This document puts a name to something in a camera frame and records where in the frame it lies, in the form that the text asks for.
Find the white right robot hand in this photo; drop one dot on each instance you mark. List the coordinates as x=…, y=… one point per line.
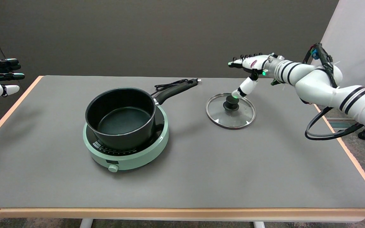
x=249, y=72

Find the glass pot lid black knob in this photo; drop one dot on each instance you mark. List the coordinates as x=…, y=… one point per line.
x=230, y=110

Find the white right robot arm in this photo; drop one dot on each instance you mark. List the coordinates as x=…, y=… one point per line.
x=328, y=85

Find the grey table mat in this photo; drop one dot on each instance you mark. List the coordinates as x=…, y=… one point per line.
x=176, y=142

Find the floor vent grille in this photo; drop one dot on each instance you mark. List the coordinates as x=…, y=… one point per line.
x=341, y=122

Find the black chair caster wheel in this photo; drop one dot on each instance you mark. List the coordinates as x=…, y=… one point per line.
x=363, y=135

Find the green electric induction cooker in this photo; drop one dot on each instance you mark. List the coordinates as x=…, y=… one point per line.
x=128, y=152

